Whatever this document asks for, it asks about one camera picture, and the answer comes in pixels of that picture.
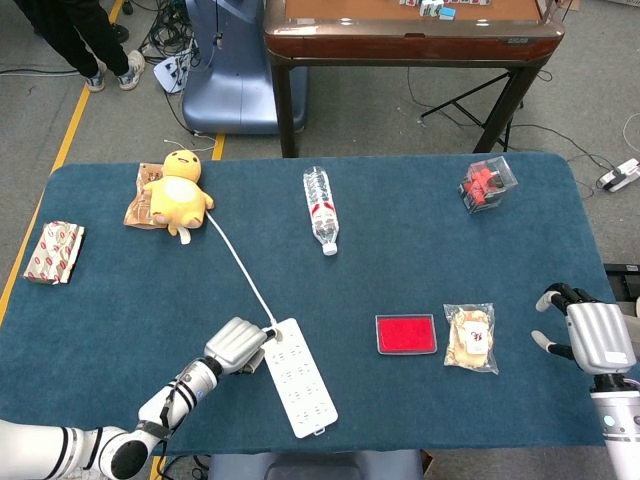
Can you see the brown mahjong table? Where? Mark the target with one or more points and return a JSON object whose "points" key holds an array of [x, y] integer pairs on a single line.
{"points": [[410, 47]]}

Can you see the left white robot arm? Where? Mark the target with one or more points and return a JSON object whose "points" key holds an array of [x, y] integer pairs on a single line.
{"points": [[165, 400]]}

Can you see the blue backed mahjong tile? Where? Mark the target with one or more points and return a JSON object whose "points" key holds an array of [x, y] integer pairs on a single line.
{"points": [[448, 14]]}

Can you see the clear box with red toy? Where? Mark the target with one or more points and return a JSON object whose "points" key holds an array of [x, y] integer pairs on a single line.
{"points": [[487, 185]]}

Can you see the blue tablecloth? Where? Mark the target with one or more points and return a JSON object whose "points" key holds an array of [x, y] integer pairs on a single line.
{"points": [[390, 260]]}

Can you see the brown snack packet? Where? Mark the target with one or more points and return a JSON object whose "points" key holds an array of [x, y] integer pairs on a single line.
{"points": [[137, 210]]}

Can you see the white floor adapter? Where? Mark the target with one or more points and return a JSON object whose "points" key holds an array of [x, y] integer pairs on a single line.
{"points": [[620, 176]]}

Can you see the red patterned wrapped packet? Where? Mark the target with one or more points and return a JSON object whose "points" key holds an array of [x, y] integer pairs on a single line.
{"points": [[52, 252]]}

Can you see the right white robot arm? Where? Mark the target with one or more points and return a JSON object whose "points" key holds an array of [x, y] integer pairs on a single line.
{"points": [[620, 440]]}

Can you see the white face mahjong tile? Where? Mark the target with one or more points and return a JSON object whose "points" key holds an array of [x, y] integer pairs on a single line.
{"points": [[436, 7], [426, 7]]}

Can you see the white floor power strip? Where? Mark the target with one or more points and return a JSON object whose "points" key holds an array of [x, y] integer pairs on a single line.
{"points": [[170, 72]]}

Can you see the clear bag of snacks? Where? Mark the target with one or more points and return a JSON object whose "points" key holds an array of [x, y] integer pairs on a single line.
{"points": [[470, 340]]}

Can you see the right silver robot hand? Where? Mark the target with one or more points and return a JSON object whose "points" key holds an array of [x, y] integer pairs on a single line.
{"points": [[600, 335]]}

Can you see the yellow plush toy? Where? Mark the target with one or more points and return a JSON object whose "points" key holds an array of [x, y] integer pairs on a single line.
{"points": [[175, 195]]}

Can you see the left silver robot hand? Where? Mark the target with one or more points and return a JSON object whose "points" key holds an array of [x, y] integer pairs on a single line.
{"points": [[235, 345]]}

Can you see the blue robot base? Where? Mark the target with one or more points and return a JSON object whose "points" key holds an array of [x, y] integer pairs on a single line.
{"points": [[235, 90]]}

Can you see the person in black clothes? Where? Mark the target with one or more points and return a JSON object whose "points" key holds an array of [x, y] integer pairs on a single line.
{"points": [[85, 35]]}

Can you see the red ink pad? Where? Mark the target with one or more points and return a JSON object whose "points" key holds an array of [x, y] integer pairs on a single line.
{"points": [[406, 334]]}

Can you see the clear plastic water bottle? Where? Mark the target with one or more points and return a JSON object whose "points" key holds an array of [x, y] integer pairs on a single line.
{"points": [[322, 210]]}

